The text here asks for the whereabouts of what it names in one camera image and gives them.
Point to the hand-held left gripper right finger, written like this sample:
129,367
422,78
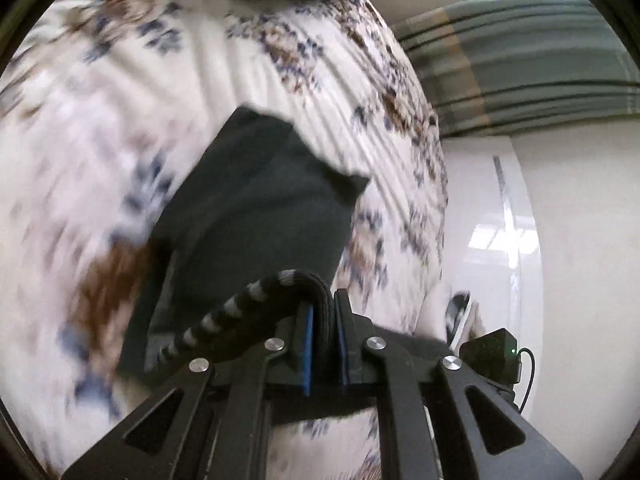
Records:
342,350

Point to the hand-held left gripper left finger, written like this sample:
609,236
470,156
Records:
306,355

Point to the dark grey striped sweater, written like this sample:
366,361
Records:
260,210

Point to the pile of folded clothes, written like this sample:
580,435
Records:
450,310

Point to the white glossy headboard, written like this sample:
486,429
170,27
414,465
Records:
495,240

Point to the grey-green curtain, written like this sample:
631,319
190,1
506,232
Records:
525,65

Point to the bed with floral bedspread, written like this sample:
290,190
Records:
150,85

